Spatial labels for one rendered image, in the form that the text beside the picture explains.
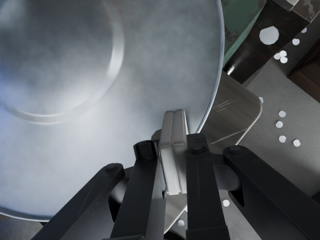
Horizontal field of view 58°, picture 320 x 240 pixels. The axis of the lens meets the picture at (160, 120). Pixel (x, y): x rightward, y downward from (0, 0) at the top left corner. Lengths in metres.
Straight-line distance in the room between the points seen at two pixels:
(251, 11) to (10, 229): 0.43
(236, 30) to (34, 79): 0.24
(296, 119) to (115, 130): 0.88
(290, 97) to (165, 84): 0.85
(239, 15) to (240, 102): 0.18
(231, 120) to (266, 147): 0.81
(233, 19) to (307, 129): 0.73
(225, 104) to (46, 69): 0.15
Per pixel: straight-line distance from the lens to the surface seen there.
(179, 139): 0.16
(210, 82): 0.23
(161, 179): 0.15
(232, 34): 0.38
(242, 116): 0.23
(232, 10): 0.39
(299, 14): 0.43
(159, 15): 0.25
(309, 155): 1.08
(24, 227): 0.46
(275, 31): 0.39
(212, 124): 0.23
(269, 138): 1.04
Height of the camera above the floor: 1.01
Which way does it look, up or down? 83 degrees down
